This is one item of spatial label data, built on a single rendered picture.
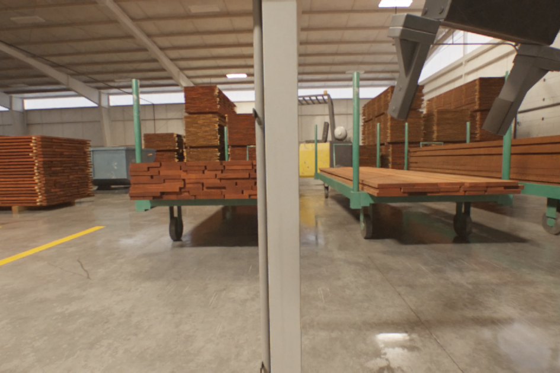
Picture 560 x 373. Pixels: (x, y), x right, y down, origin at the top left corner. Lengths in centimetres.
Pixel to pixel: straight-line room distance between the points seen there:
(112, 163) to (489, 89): 1090
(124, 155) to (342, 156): 482
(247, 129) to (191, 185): 764
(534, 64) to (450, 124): 1033
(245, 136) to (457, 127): 678
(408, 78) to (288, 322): 46
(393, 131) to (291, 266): 957
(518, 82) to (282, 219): 39
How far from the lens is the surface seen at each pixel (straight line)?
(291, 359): 65
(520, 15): 40
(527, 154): 343
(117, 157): 710
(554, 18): 42
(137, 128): 240
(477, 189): 221
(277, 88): 54
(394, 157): 1001
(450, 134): 1073
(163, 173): 203
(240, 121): 960
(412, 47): 36
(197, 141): 991
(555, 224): 328
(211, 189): 193
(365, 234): 248
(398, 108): 36
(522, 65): 44
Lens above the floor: 66
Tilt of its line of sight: 5 degrees down
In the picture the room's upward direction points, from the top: 1 degrees counter-clockwise
